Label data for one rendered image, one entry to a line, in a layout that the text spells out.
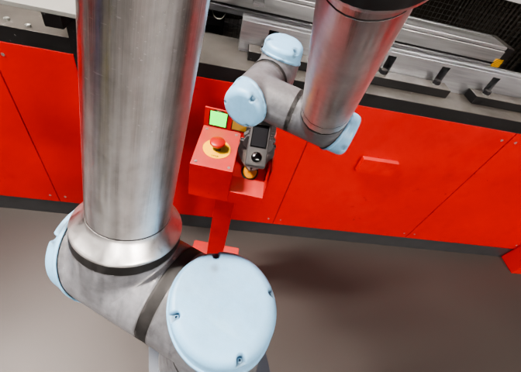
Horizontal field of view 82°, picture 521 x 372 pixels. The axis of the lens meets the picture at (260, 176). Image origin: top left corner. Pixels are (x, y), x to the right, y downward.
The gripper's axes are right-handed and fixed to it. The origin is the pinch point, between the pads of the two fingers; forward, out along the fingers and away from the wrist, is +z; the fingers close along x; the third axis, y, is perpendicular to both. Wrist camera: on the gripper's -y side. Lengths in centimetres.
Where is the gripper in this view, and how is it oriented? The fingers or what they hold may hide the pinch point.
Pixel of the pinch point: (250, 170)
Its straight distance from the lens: 80.4
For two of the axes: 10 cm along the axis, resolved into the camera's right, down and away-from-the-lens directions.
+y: 1.1, -7.8, 6.2
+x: -9.7, -2.1, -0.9
